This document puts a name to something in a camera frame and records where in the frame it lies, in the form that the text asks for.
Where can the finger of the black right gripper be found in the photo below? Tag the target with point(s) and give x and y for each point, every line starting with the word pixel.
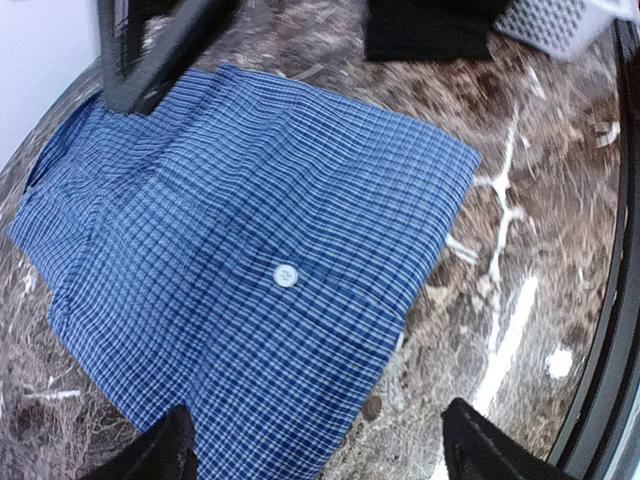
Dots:
pixel 146 46

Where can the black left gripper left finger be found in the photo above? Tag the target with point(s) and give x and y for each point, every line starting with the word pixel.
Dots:
pixel 165 451

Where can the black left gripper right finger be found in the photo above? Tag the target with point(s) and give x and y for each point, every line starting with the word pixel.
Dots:
pixel 474 448

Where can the blue checkered shirt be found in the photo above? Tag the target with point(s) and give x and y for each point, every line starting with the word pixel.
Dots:
pixel 251 250

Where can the black garment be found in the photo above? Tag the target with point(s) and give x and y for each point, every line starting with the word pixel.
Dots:
pixel 436 31

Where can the white plastic laundry basket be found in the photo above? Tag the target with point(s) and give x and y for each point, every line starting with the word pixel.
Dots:
pixel 563 29

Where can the black front table rail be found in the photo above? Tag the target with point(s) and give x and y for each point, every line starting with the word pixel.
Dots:
pixel 600 435

